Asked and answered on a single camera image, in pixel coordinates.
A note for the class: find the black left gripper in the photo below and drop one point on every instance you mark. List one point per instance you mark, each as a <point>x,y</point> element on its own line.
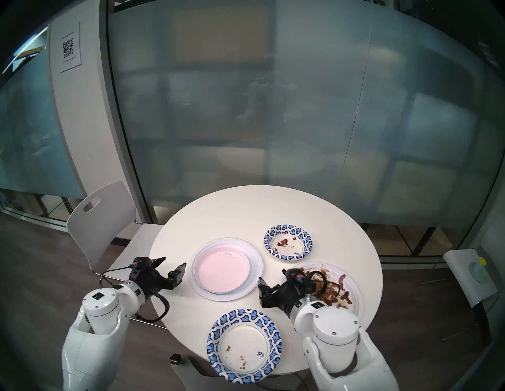
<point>148,282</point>

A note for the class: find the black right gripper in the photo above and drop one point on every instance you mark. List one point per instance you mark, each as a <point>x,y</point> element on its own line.
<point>292,293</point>

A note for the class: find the plain white paper plate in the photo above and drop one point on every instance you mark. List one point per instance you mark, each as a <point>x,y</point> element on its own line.
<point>256,272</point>

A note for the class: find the light blue plate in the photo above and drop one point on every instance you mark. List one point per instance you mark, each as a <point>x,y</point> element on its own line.
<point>236,291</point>

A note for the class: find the pink plate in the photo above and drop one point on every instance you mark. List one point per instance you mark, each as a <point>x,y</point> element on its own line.
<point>223,272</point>

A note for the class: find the white paper plate with leftovers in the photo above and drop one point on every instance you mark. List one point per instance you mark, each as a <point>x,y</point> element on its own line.
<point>355,293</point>

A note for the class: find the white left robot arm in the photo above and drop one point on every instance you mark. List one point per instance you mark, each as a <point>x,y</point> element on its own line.
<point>98,315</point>

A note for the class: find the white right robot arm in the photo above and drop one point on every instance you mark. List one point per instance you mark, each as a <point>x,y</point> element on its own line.
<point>335,335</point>

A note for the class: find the few brown food scraps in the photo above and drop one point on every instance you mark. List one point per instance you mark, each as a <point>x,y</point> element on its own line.
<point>283,242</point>

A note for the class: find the small blue patterned paper bowl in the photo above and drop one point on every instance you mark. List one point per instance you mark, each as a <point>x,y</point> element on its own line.
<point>272,240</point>

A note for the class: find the brown orange food scraps pile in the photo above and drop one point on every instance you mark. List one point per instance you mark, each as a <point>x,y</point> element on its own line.
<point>337,297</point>

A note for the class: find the large blue patterned paper plate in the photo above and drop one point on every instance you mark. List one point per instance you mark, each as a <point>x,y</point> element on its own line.
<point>244,345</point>

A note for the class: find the white chair with black legs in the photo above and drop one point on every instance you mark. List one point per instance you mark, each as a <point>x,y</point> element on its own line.
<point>469,280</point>

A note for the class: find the green bottle with yellow cap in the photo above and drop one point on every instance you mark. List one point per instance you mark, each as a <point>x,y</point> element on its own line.
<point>478,270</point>

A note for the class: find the paper sign with QR code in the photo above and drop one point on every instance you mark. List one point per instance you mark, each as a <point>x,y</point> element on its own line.
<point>71,47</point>

